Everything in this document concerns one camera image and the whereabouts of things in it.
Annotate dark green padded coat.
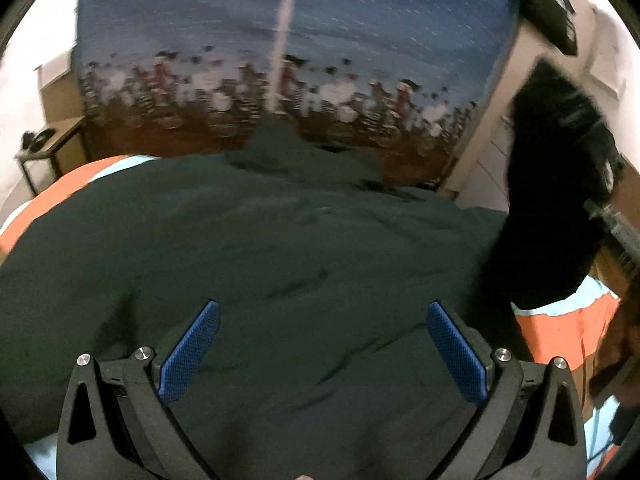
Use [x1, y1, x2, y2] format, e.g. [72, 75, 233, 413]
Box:
[1, 120, 527, 479]

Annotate pile of clothes on cabinet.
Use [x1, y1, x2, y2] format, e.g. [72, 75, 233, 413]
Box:
[470, 58, 626, 311]

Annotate colour block bed sheet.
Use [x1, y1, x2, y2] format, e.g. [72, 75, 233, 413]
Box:
[0, 154, 624, 480]

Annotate wooden headboard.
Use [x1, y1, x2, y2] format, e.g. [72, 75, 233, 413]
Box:
[591, 157, 640, 297]

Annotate white drawer cabinet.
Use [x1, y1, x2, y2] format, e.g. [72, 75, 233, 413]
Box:
[456, 116, 513, 212]

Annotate small wooden side table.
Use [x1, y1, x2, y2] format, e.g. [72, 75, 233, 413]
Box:
[14, 116, 92, 197]

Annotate black headphones on table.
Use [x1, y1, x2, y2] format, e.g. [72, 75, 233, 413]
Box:
[21, 128, 56, 153]

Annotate brown cardboard box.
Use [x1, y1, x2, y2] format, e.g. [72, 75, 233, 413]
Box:
[36, 50, 84, 124]

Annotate blue printed fabric wardrobe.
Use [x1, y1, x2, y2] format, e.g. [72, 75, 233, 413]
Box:
[75, 0, 516, 188]

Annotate black bag on wardrobe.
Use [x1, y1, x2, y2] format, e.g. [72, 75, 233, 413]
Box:
[518, 0, 578, 56]

